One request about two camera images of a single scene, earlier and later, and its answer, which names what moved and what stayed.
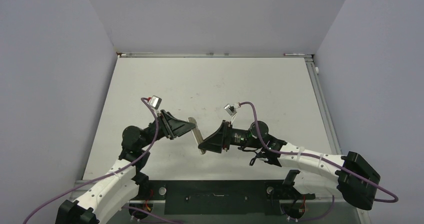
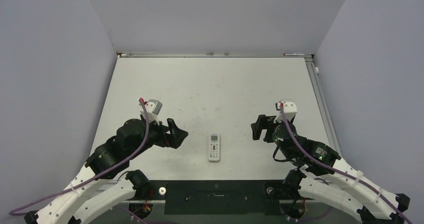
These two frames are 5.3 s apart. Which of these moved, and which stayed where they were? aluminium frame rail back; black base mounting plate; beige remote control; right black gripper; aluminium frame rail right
Moved: beige remote control; right black gripper
Stayed: aluminium frame rail right; black base mounting plate; aluminium frame rail back
